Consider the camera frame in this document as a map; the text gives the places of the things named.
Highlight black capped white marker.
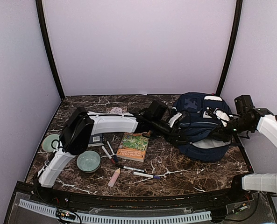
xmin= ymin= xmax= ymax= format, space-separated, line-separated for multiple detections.
xmin=115 ymin=164 xmax=146 ymax=173

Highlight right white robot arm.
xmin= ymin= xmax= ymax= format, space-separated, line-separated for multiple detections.
xmin=206 ymin=107 xmax=277 ymax=203

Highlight navy blue student backpack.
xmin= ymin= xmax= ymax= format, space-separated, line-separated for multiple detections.
xmin=171 ymin=92 xmax=233 ymax=162

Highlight blue capped white marker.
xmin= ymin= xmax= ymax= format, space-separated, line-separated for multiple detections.
xmin=107 ymin=141 xmax=119 ymax=163

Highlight celadon green bowl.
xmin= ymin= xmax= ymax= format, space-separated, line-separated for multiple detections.
xmin=42 ymin=134 xmax=59 ymax=153
xmin=77 ymin=150 xmax=101 ymax=173

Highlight near celadon green bowl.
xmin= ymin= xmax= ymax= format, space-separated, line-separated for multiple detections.
xmin=77 ymin=150 xmax=101 ymax=173

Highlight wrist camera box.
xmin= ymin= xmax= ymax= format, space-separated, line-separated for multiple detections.
xmin=148 ymin=100 xmax=168 ymax=120
xmin=234 ymin=95 xmax=255 ymax=115

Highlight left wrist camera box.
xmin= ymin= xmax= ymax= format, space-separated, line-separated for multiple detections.
xmin=148 ymin=100 xmax=168 ymax=120

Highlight pink pencil-shaped eraser tube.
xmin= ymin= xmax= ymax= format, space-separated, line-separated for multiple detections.
xmin=107 ymin=168 xmax=121 ymax=187

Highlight left black frame post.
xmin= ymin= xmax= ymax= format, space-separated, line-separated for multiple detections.
xmin=35 ymin=0 xmax=65 ymax=101

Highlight small green circuit board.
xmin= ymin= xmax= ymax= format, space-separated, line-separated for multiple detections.
xmin=55 ymin=209 xmax=77 ymax=221

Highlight white slotted cable duct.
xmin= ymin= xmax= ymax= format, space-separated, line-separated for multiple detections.
xmin=18 ymin=199 xmax=212 ymax=224

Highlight black frame post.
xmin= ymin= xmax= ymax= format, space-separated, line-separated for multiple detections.
xmin=35 ymin=0 xmax=65 ymax=101
xmin=215 ymin=0 xmax=243 ymax=96

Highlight orange treehouse paperback book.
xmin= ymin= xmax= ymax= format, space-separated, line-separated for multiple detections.
xmin=116 ymin=131 xmax=151 ymax=162

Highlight far celadon green bowl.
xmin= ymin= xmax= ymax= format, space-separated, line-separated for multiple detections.
xmin=42 ymin=134 xmax=59 ymax=153

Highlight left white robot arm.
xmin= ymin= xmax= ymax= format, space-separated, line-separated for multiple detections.
xmin=34 ymin=107 xmax=189 ymax=203

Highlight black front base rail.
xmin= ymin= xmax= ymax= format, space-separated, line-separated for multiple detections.
xmin=14 ymin=181 xmax=261 ymax=210

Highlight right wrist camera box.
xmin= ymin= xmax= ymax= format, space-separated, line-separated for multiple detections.
xmin=234 ymin=95 xmax=255 ymax=115

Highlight pink Shakespeare story book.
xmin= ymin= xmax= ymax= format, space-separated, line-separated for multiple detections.
xmin=106 ymin=106 xmax=128 ymax=114

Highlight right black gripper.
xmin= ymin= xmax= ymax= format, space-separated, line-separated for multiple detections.
xmin=211 ymin=116 xmax=253 ymax=142

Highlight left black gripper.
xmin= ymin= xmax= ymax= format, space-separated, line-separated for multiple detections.
xmin=151 ymin=118 xmax=190 ymax=145

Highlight purple capped white marker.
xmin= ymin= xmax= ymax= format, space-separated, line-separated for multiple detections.
xmin=133 ymin=172 xmax=160 ymax=180

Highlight dark blue hardcover book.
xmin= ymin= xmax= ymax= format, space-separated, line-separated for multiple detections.
xmin=88 ymin=133 xmax=104 ymax=147

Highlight red capped white marker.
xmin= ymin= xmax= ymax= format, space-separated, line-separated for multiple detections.
xmin=101 ymin=146 xmax=115 ymax=164

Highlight right black frame post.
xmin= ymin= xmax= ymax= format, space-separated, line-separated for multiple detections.
xmin=215 ymin=0 xmax=243 ymax=96

